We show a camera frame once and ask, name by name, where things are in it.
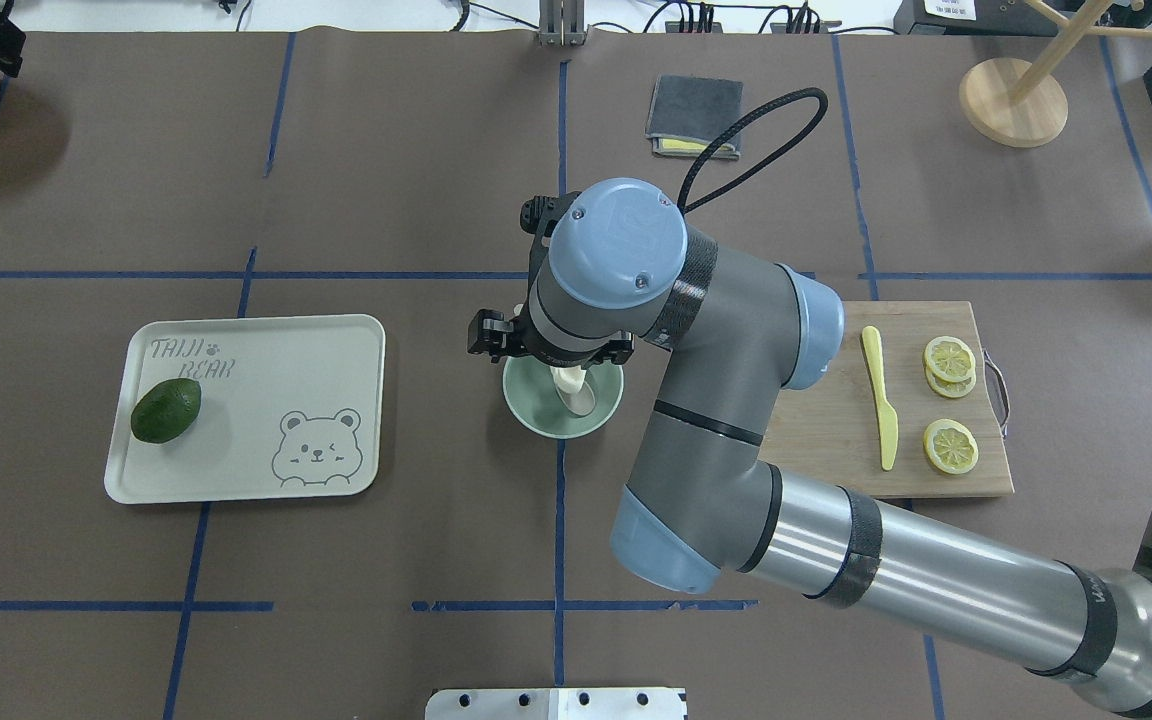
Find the aluminium frame post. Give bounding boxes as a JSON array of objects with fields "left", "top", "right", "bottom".
[{"left": 536, "top": 0, "right": 588, "bottom": 47}]

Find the yellow sponge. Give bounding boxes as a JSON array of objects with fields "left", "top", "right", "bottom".
[{"left": 652, "top": 138, "right": 741, "bottom": 159}]

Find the lemon slice lower back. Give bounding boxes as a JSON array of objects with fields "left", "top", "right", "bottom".
[{"left": 925, "top": 370, "right": 977, "bottom": 397}]

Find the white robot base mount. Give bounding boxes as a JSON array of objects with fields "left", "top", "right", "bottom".
[{"left": 424, "top": 687, "right": 689, "bottom": 719}]

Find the green avocado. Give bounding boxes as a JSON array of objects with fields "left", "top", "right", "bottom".
[{"left": 131, "top": 378, "right": 202, "bottom": 445}]

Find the white ceramic spoon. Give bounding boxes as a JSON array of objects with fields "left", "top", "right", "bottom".
[{"left": 556, "top": 374, "right": 596, "bottom": 416}]

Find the bamboo cutting board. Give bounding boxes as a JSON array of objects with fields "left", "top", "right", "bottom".
[{"left": 759, "top": 301, "right": 1015, "bottom": 498}]

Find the mint green bowl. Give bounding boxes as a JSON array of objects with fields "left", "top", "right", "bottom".
[{"left": 502, "top": 357, "right": 626, "bottom": 439}]

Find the cream bear tray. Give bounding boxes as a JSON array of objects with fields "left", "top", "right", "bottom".
[{"left": 104, "top": 314, "right": 387, "bottom": 503}]

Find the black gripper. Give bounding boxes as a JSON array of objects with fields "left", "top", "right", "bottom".
[{"left": 467, "top": 194, "right": 634, "bottom": 366}]

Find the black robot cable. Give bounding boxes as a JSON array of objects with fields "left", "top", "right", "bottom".
[{"left": 679, "top": 88, "right": 829, "bottom": 215}]

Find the wooden mug tree stand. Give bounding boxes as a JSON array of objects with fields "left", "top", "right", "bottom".
[{"left": 957, "top": 1, "right": 1152, "bottom": 149}]

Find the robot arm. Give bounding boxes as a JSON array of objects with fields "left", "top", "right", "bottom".
[{"left": 467, "top": 179, "right": 1152, "bottom": 719}]

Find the yellow plastic knife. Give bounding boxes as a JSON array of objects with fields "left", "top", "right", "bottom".
[{"left": 861, "top": 325, "right": 900, "bottom": 471}]

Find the lemon slice upper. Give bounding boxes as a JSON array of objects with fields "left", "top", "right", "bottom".
[{"left": 922, "top": 418, "right": 980, "bottom": 475}]

